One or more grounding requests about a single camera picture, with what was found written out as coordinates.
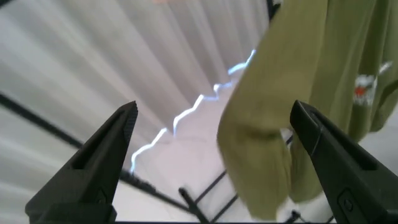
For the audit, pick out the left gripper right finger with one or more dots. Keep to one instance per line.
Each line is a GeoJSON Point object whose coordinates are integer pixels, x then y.
{"type": "Point", "coordinates": [348, 174]}

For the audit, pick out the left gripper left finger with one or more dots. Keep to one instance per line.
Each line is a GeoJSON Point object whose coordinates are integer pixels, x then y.
{"type": "Point", "coordinates": [84, 174]}

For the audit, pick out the green long-sleeved shirt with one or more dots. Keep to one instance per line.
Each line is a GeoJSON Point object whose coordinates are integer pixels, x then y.
{"type": "Point", "coordinates": [280, 77]}

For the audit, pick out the white curtain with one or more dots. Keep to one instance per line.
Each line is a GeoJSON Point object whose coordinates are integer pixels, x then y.
{"type": "Point", "coordinates": [93, 46]}

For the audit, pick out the black clothes rack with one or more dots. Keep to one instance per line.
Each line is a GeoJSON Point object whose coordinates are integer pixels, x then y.
{"type": "Point", "coordinates": [40, 122]}

